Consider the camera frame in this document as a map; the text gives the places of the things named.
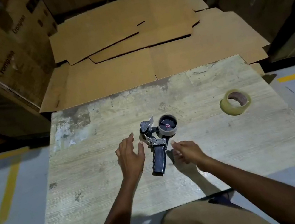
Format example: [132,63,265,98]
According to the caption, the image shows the large flat cardboard sheet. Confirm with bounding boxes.
[27,0,275,114]

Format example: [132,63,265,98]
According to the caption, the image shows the person's blue trousers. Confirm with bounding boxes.
[208,190,243,215]

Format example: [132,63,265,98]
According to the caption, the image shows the clear tape roll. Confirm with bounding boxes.
[217,86,254,118]

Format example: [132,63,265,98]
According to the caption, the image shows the person's right hand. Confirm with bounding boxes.
[169,134,212,176]

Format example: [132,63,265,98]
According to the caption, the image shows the small cardboard flap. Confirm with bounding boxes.
[249,59,278,87]

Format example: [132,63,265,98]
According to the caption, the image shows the black handheld tape dispenser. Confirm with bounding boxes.
[136,111,187,180]

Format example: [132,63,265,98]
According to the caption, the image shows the person's left forearm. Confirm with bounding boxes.
[72,174,149,224]

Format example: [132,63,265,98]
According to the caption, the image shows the person's left hand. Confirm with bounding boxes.
[113,131,150,185]

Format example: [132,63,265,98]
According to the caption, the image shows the grey tape core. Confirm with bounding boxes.
[156,113,180,139]

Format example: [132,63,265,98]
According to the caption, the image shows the flat brown cardboard sheet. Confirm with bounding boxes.
[44,0,215,69]
[83,10,204,65]

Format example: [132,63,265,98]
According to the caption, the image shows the person's right forearm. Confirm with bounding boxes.
[195,141,295,224]

